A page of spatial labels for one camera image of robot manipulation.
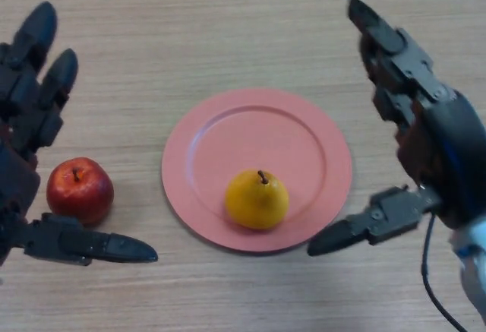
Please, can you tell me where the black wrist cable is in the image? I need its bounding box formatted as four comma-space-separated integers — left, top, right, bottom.
420, 212, 468, 332

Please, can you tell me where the red apple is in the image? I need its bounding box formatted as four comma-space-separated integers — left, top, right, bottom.
46, 157, 115, 226

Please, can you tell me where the pink round plate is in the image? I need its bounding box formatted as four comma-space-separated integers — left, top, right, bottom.
161, 88, 353, 254

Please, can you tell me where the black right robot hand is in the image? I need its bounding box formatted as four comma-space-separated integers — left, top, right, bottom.
306, 0, 486, 257

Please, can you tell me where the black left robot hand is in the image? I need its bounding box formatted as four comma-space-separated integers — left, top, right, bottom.
0, 1, 159, 267

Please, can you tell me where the yellow pear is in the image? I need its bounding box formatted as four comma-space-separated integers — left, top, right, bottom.
224, 169, 290, 231

